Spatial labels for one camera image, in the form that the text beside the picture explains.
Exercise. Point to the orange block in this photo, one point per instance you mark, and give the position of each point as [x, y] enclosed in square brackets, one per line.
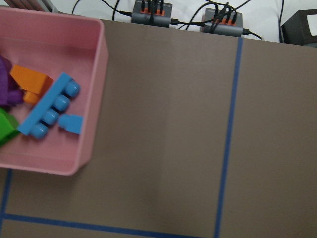
[33, 83]

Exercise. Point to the long blue block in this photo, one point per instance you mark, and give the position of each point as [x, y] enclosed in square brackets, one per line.
[46, 112]

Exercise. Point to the green block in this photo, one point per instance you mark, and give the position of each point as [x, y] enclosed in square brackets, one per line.
[8, 127]

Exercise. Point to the black box with label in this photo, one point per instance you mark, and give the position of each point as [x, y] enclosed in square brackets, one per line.
[301, 28]

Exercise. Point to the purple block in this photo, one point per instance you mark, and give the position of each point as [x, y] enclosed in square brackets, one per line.
[10, 92]

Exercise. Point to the pink plastic box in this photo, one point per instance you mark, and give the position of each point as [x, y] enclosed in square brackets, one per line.
[57, 135]

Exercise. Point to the grey usb hub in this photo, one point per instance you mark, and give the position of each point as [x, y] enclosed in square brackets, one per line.
[152, 12]
[231, 27]

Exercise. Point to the small blue block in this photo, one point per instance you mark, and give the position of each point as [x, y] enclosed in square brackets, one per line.
[71, 123]

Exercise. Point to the aluminium frame post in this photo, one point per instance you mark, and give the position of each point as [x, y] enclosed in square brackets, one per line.
[36, 5]

